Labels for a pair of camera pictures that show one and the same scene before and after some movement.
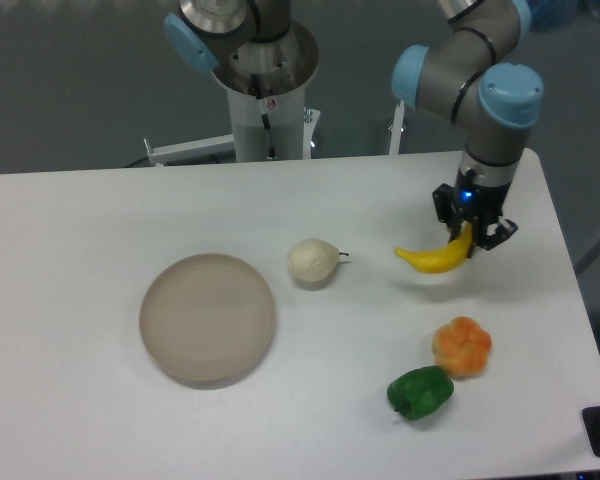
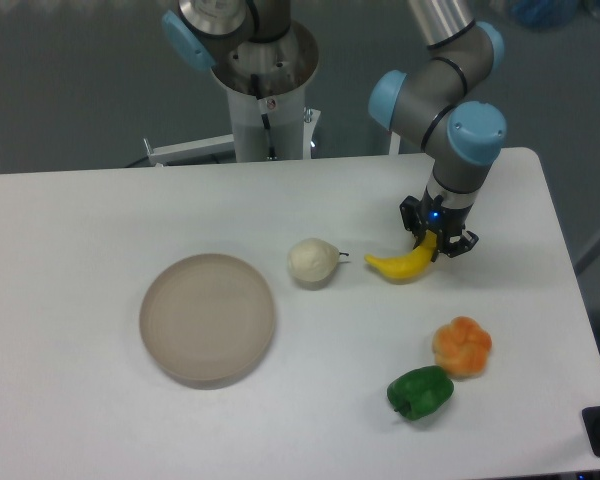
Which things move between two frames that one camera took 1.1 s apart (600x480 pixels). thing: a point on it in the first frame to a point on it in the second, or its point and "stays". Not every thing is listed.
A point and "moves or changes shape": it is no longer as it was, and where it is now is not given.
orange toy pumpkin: (462, 348) stays
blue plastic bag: (550, 15) stays
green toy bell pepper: (421, 392) stays
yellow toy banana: (444, 258) moves or changes shape
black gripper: (483, 202) to (447, 220)
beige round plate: (207, 320) stays
